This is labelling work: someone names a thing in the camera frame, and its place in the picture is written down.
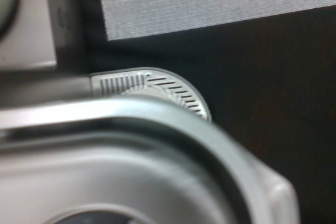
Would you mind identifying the grey pod coffee machine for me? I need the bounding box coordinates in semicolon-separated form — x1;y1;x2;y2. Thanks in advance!
0;0;300;224

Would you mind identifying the grey woven placemat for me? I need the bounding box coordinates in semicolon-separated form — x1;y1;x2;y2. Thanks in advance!
101;0;336;41

